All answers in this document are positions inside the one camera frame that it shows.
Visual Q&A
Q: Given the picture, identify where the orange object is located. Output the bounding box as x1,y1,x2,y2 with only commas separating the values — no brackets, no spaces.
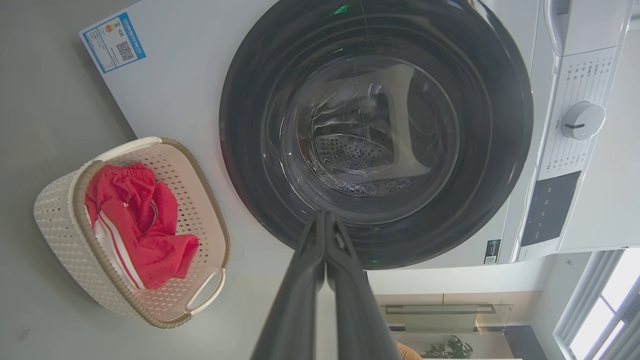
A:
395,341,424,360

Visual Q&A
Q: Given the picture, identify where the blue energy label sticker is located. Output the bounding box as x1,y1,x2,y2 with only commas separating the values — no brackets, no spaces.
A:
80,11,147,75

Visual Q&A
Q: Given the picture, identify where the black washer display panel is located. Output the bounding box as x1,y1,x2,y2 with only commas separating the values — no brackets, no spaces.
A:
520,171,582,247

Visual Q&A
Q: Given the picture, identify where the white front-load washing machine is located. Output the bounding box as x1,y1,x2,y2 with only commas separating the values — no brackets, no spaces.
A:
78,0,640,272

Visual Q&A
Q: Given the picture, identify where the cream perforated laundry basket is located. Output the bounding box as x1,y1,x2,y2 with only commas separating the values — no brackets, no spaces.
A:
33,136,231,329

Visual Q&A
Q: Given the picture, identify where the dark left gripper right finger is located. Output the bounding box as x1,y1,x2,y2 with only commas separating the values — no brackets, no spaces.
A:
325,211,402,360

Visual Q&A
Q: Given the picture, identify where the black round glass washer door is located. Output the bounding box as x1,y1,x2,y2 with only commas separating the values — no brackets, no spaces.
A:
218,0,535,271

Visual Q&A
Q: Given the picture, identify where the small black QR sticker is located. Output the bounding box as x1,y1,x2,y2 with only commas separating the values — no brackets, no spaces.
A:
484,239,502,265

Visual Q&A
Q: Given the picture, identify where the red and white garment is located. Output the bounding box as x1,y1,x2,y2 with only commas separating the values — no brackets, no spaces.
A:
85,162,200,291

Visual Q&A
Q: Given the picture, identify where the green potted plant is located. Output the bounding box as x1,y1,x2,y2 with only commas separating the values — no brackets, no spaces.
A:
424,335,474,360

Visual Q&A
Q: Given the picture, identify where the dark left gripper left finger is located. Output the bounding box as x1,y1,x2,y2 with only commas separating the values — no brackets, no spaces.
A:
250,211,327,360

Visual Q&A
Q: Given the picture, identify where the white detergent drawer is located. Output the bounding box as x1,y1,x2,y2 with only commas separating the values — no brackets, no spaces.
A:
545,0,636,57

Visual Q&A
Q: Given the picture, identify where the stainless steel washer drum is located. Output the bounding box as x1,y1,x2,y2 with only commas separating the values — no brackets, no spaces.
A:
297,90,401,197

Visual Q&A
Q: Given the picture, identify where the white round control knob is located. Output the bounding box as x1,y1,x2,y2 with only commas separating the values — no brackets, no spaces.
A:
561,101,607,141

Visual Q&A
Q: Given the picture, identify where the bright window with frame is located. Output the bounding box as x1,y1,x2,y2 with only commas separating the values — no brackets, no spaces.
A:
552,247,640,360

